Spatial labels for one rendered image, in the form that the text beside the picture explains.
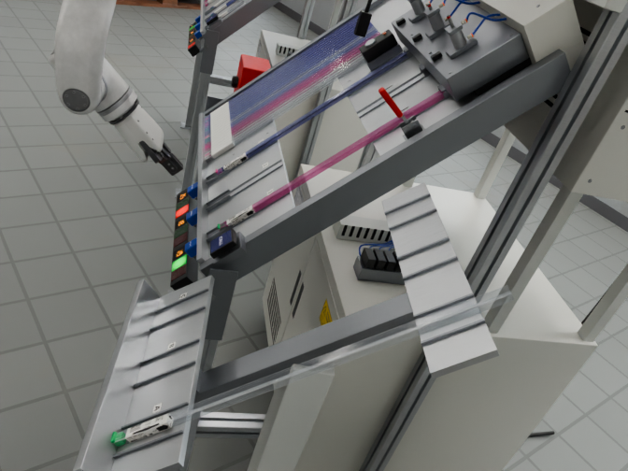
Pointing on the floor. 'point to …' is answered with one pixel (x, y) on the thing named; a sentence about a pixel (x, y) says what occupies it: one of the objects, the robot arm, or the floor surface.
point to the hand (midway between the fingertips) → (172, 164)
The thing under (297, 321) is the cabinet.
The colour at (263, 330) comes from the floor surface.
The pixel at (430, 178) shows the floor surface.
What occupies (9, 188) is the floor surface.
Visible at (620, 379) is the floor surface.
